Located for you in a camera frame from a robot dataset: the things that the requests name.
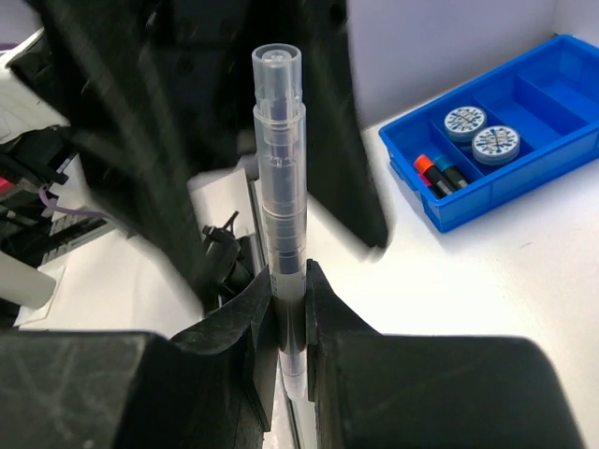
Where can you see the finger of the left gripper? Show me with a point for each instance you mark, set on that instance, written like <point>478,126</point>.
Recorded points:
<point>121,114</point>
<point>340,177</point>

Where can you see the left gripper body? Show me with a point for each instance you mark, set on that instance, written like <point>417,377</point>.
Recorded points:
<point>205,48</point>

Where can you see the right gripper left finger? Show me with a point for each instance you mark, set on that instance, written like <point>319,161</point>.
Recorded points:
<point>210,386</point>

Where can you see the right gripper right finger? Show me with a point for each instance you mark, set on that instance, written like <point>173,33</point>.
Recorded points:
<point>394,391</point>

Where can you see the clear pen cap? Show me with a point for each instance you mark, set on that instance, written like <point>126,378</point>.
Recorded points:
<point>277,80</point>

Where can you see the grey ballpoint pen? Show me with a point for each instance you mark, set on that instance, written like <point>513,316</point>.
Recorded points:
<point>281,154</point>

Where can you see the orange cap highlighter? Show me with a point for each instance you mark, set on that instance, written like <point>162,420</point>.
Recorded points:
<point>435,178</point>

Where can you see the blue cap highlighter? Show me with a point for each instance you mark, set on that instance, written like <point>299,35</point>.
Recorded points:
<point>451,172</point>

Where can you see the blue slime jar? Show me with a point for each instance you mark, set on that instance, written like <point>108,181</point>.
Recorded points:
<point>496,145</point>
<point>463,123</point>

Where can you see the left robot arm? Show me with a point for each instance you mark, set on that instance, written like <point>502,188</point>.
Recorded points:
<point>31,158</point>

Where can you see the blue plastic divided tray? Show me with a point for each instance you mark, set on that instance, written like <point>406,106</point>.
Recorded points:
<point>549,95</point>

